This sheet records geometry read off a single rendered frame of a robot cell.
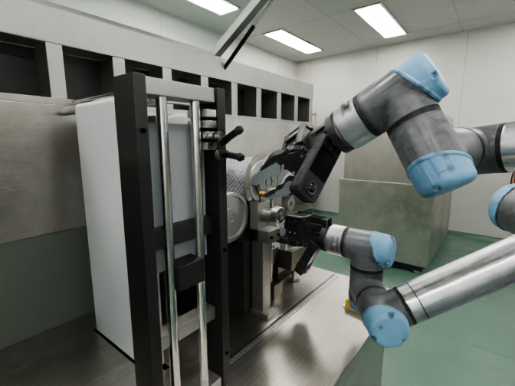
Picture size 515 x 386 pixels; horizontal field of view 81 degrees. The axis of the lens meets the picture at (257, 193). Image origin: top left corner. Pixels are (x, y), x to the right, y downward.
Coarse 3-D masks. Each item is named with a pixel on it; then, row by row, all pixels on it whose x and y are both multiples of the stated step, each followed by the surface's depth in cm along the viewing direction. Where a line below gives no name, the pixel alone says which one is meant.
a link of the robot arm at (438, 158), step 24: (408, 120) 41; (432, 120) 40; (408, 144) 41; (432, 144) 39; (456, 144) 39; (480, 144) 43; (408, 168) 42; (432, 168) 39; (456, 168) 38; (432, 192) 40
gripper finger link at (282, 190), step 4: (288, 172) 64; (284, 176) 65; (288, 176) 59; (292, 176) 59; (284, 180) 63; (288, 180) 58; (292, 180) 58; (280, 184) 64; (284, 184) 59; (288, 184) 59; (276, 188) 62; (280, 188) 60; (284, 188) 60; (288, 188) 60; (268, 192) 63; (272, 192) 62; (276, 192) 61; (280, 192) 61; (284, 192) 61; (288, 192) 60; (264, 196) 64; (268, 196) 62; (272, 196) 62; (276, 196) 62; (280, 196) 62
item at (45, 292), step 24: (24, 240) 69; (48, 240) 72; (72, 240) 76; (0, 264) 66; (24, 264) 69; (48, 264) 73; (72, 264) 77; (0, 288) 66; (24, 288) 69; (48, 288) 73; (72, 288) 78; (0, 312) 66; (24, 312) 70; (48, 312) 74; (72, 312) 78; (0, 336) 67; (24, 336) 70
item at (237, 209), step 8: (232, 192) 73; (232, 200) 73; (240, 200) 75; (232, 208) 73; (240, 208) 76; (232, 216) 74; (240, 216) 76; (232, 224) 74; (240, 224) 77; (232, 232) 75; (240, 232) 76; (232, 240) 74
